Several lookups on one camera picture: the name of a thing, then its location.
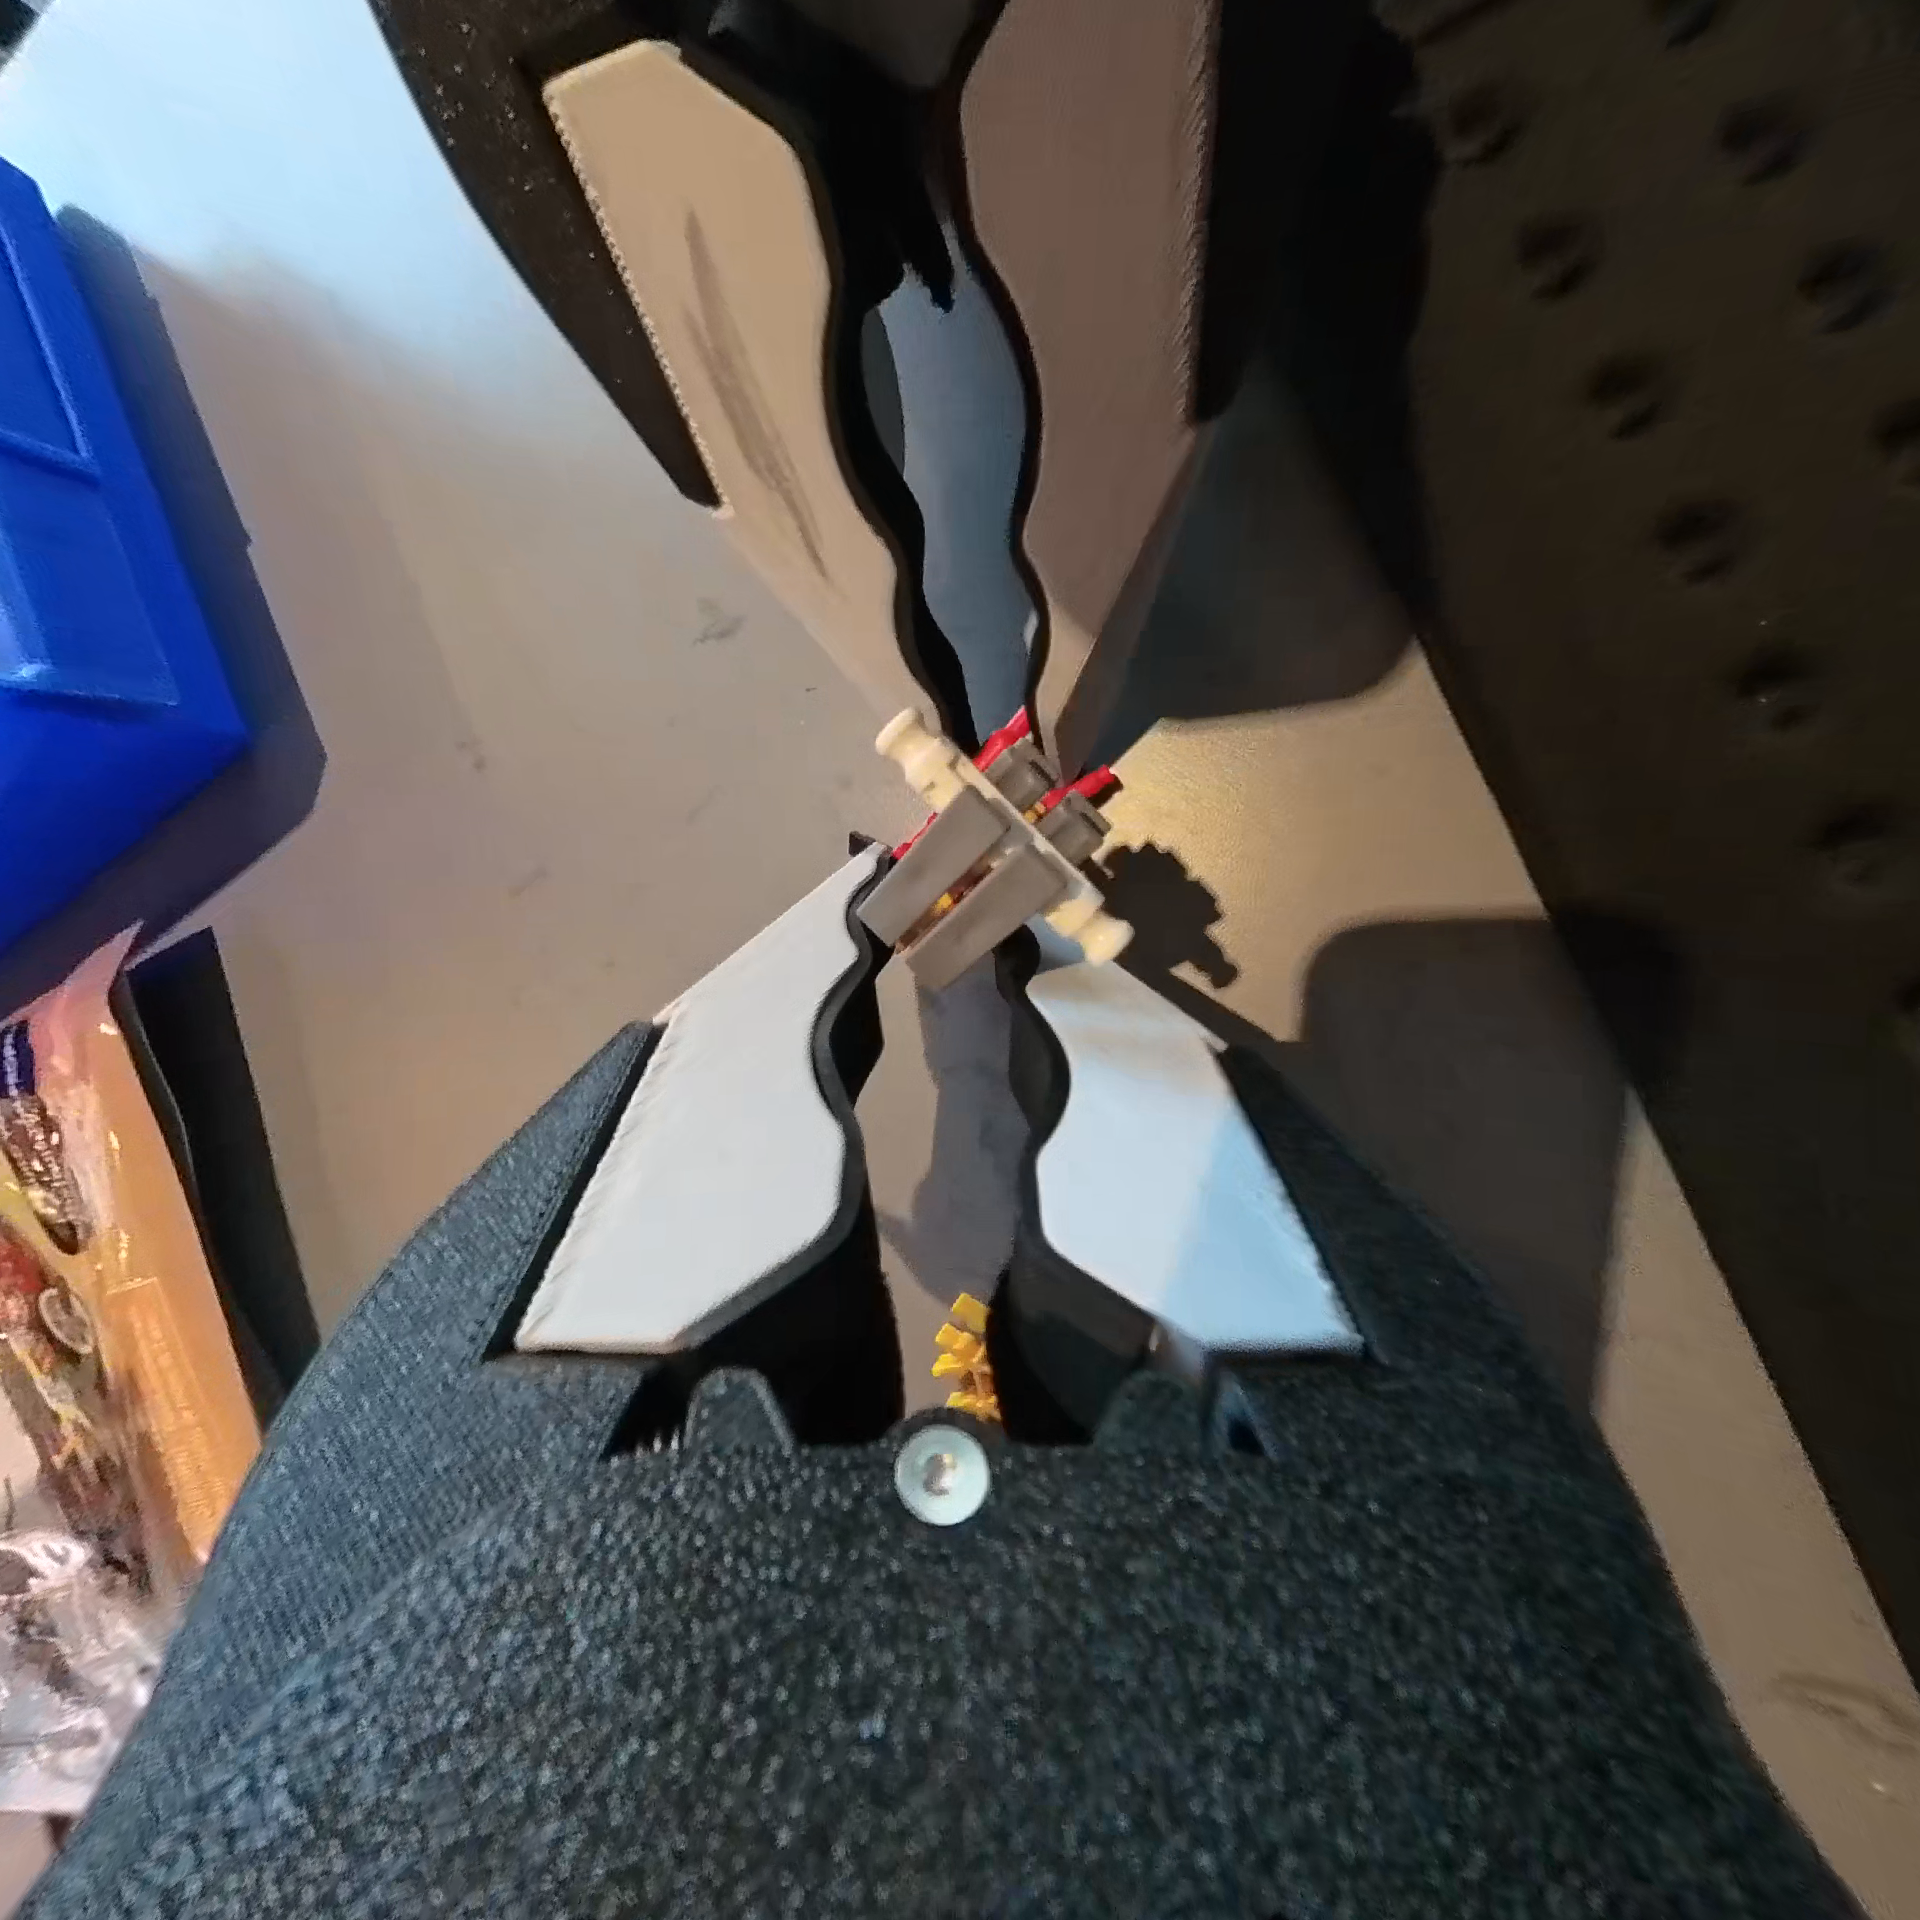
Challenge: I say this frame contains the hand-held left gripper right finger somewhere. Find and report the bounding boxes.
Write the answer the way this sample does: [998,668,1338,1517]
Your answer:
[992,937,1367,1364]

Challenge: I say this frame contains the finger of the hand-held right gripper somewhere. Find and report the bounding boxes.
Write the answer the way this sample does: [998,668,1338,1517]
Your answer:
[538,41,975,758]
[951,0,1225,753]

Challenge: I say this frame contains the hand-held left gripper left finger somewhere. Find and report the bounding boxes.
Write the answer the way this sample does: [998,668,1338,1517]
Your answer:
[509,838,898,1361]

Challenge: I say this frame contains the toy rod and connector assembly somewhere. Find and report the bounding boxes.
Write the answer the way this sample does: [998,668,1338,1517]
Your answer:
[872,708,1128,991]

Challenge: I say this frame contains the yellow toy connector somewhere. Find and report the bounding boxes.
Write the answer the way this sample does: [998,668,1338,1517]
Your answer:
[930,1297,1002,1419]

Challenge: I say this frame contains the dark flat board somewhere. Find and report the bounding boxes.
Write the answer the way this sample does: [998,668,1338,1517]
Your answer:
[115,929,320,1419]

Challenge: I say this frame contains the blue bin with plastic bags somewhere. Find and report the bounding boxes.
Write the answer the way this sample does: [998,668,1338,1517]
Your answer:
[0,151,329,1021]

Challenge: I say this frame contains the orange toy set bag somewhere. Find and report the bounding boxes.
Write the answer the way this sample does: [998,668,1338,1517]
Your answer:
[0,959,270,1817]

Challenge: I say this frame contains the black perforated pad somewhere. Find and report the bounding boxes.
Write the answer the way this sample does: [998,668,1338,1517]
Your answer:
[1275,0,1920,1706]

